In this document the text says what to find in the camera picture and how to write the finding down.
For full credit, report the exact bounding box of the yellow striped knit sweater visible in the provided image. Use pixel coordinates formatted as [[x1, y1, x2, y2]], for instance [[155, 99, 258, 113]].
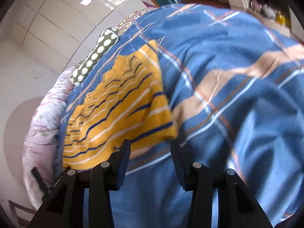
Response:
[[62, 40, 177, 171]]

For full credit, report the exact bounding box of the pink floral quilt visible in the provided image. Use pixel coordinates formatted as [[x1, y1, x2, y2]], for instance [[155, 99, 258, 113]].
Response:
[[22, 67, 75, 210]]

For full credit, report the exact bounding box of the white arched headboard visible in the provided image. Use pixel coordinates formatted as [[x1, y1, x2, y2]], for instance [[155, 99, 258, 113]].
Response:
[[4, 97, 43, 185]]

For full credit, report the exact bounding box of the blue plaid bed blanket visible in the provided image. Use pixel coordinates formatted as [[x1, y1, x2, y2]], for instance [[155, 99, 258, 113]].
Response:
[[54, 4, 303, 227]]

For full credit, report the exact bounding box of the green white dotted pillow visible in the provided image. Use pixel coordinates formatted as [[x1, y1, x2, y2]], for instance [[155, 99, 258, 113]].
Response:
[[69, 27, 120, 86]]

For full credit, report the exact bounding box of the white glossy wardrobe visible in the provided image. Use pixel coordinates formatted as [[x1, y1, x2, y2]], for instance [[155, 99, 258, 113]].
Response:
[[1, 0, 155, 73]]

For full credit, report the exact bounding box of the patterned bed sheet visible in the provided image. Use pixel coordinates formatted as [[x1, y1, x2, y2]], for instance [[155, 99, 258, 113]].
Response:
[[115, 7, 158, 36]]

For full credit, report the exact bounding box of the white tv cabinet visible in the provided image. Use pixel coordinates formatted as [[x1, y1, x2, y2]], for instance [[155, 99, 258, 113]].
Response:
[[228, 0, 303, 41]]

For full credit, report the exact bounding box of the black strap cable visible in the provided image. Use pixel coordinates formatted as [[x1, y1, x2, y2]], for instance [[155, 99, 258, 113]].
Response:
[[30, 166, 72, 201]]

